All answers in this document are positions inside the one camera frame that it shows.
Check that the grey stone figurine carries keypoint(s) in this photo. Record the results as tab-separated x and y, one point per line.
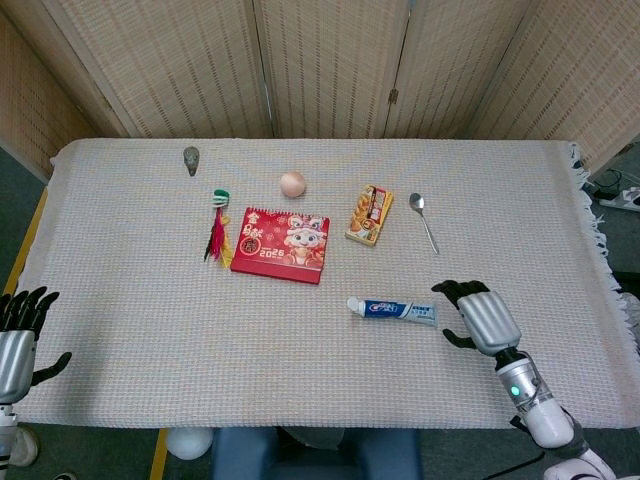
191	159

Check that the red 2026 desk calendar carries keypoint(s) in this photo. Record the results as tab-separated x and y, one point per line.
282	245

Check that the brown egg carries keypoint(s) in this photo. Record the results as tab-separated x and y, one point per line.
292	184

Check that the woven folding screen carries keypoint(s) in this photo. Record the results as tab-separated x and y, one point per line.
320	65

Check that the white blue toothpaste tube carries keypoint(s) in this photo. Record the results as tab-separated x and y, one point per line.
392	310

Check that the yellow curry box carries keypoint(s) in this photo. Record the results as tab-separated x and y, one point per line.
370	215

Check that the white power strip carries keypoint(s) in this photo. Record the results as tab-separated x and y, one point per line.
622	199

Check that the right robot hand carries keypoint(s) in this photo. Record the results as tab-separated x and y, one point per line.
487	320

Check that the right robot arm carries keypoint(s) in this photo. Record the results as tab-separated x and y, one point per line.
542	410

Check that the white round ball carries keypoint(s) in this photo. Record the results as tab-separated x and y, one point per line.
189	442

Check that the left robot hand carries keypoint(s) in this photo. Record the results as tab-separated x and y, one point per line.
15	345

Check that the white woven tablecloth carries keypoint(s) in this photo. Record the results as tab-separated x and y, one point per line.
320	350

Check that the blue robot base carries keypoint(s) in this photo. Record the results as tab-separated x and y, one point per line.
315	455

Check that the feather shuttlecock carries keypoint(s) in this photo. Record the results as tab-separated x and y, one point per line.
218	230

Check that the metal spoon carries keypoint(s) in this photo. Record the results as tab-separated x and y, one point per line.
423	215

